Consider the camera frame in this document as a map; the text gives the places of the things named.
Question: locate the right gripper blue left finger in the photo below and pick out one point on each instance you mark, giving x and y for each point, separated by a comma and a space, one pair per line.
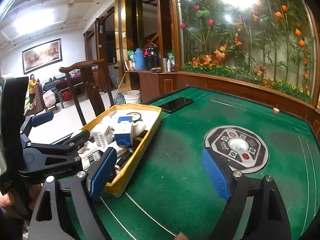
100, 171

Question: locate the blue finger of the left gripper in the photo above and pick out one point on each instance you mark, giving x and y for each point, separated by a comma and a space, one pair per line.
79, 138
34, 121

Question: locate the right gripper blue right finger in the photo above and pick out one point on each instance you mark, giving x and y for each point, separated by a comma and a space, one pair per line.
215, 174

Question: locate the person left hand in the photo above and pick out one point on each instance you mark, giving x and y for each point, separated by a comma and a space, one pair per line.
8, 201

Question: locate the person right hand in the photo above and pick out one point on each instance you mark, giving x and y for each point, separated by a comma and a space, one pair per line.
181, 236

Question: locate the round table control panel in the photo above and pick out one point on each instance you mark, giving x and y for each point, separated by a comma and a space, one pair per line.
242, 149

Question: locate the person in yellow jacket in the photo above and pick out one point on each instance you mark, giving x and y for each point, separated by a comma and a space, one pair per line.
32, 84

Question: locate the white blue carton box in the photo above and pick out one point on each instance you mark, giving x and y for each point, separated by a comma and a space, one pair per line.
123, 131

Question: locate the yellow cardboard tray box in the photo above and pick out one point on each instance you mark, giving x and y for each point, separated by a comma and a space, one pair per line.
128, 157

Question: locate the wooden chair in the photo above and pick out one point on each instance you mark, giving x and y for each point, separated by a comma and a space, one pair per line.
90, 88

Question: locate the white plastic bucket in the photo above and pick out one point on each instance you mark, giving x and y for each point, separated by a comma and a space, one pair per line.
133, 96

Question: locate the black smartphone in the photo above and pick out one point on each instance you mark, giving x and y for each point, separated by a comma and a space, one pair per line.
176, 104

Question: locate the small red white chip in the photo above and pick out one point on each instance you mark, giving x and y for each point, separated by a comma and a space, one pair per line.
276, 110

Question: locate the blue thermos jug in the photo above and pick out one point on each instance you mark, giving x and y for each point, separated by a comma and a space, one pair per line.
139, 60

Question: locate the black thermos flask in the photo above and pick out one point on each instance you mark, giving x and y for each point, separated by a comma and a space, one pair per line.
151, 57

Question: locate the artificial flower glass display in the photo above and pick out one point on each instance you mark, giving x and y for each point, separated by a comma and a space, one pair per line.
270, 43

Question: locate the framed wall painting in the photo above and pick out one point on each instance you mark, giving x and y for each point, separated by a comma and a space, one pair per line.
41, 55

